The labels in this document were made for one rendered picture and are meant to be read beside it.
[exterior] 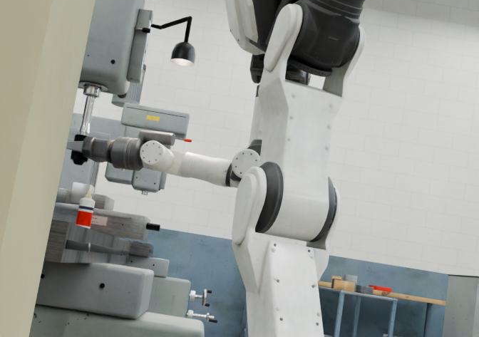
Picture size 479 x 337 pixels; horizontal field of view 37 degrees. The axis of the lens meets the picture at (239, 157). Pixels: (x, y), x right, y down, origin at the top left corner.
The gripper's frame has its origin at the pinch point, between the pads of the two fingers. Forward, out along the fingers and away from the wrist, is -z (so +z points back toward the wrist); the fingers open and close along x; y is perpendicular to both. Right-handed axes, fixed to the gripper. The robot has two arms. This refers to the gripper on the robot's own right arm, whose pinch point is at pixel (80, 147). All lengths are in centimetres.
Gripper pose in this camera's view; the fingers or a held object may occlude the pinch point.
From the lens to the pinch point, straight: 204.9
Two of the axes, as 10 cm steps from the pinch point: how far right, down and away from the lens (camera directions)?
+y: -1.5, 9.8, -1.6
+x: -2.1, -1.9, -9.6
